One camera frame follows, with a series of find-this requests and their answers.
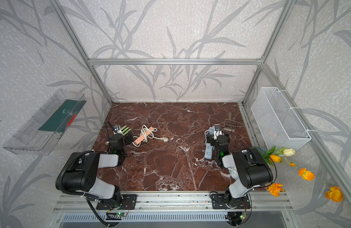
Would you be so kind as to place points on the beige plastic litter scoop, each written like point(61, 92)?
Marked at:
point(230, 124)

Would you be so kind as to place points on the artificial flower bouquet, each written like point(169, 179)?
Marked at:
point(277, 157)

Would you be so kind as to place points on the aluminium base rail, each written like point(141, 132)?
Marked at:
point(178, 202)

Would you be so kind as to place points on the light blue power strip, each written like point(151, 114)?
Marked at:
point(209, 149)

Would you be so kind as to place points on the pink power strip block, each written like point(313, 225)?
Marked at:
point(143, 136)

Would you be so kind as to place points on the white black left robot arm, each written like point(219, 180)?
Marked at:
point(79, 175)

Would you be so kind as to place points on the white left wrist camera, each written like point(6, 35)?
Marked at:
point(116, 129)

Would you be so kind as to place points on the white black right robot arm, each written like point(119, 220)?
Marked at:
point(247, 167)

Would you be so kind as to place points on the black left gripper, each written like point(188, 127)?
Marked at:
point(126, 138)

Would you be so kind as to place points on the green card in bin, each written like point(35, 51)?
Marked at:
point(63, 116)

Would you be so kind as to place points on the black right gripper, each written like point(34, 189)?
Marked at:
point(210, 139)

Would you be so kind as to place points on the white wire mesh basket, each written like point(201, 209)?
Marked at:
point(277, 120)

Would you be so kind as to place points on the clear plastic wall bin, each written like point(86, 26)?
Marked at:
point(41, 133)

